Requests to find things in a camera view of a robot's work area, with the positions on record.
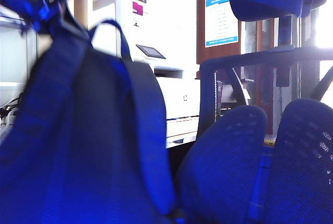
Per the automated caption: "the dark navy backpack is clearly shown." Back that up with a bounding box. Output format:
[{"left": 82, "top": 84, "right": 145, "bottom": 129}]
[{"left": 0, "top": 0, "right": 175, "bottom": 224}]

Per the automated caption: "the blue mesh chair lumbar pad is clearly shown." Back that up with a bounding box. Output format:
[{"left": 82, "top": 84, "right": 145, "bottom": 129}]
[
  {"left": 262, "top": 98, "right": 333, "bottom": 224},
  {"left": 178, "top": 105, "right": 268, "bottom": 224}
]

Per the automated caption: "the grey aluminium-framed partition panel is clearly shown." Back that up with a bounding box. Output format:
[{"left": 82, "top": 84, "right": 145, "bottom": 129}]
[{"left": 0, "top": 13, "right": 40, "bottom": 108}]

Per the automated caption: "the magenta sticker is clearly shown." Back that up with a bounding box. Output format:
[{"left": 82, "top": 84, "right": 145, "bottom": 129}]
[{"left": 132, "top": 1, "right": 144, "bottom": 16}]

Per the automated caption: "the white office printer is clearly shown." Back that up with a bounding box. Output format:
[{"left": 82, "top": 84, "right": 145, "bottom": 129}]
[{"left": 130, "top": 44, "right": 201, "bottom": 149}]

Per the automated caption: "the light wooden shelf frame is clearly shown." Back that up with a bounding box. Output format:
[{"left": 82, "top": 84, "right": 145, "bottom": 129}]
[{"left": 74, "top": 0, "right": 89, "bottom": 31}]

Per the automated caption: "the blue and white wall poster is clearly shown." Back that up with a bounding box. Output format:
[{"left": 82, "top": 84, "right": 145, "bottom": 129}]
[{"left": 204, "top": 0, "right": 239, "bottom": 48}]

